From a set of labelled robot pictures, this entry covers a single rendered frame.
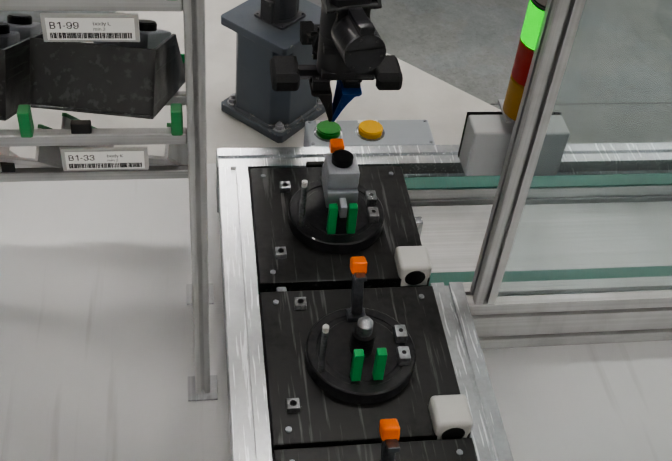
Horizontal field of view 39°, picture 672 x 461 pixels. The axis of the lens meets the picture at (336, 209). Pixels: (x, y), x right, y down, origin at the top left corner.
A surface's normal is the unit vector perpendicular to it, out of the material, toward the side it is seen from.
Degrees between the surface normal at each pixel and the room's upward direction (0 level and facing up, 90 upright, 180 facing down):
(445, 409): 0
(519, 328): 90
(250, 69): 90
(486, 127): 0
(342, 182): 90
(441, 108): 0
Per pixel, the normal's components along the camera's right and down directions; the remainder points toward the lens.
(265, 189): 0.08, -0.72
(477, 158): 0.12, 0.69
